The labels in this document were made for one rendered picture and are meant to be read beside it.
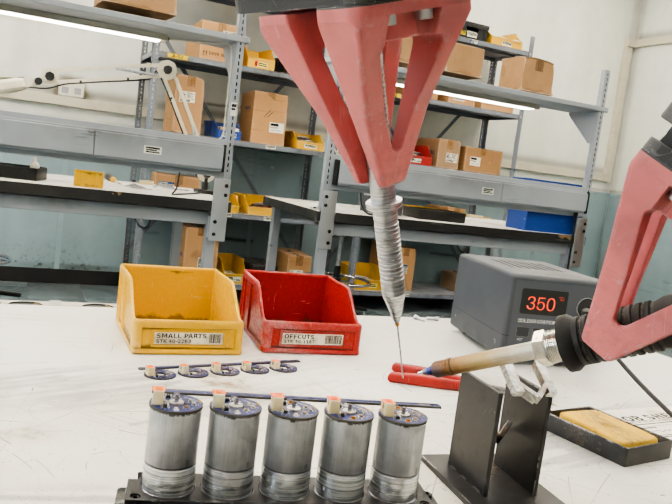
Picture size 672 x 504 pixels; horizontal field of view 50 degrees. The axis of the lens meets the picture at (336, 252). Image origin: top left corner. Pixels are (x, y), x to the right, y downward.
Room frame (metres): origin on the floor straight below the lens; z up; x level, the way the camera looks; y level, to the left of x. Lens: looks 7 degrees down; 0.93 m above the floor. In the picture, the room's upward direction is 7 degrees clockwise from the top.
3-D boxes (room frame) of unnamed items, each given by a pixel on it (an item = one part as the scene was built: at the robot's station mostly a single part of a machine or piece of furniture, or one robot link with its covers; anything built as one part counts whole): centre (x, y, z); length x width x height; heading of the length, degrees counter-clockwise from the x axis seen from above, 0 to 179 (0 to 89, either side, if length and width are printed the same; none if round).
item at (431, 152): (5.16, -0.56, 1.06); 1.20 x 0.45 x 2.12; 114
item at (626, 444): (0.53, -0.22, 0.76); 0.07 x 0.05 x 0.02; 33
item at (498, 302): (0.82, -0.22, 0.80); 0.15 x 0.12 x 0.10; 12
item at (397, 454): (0.35, -0.04, 0.79); 0.02 x 0.02 x 0.05
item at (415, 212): (3.29, -0.42, 0.77); 0.24 x 0.16 x 0.04; 113
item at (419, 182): (3.15, -0.54, 0.90); 1.30 x 0.06 x 0.12; 114
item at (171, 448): (0.33, 0.07, 0.79); 0.02 x 0.02 x 0.05
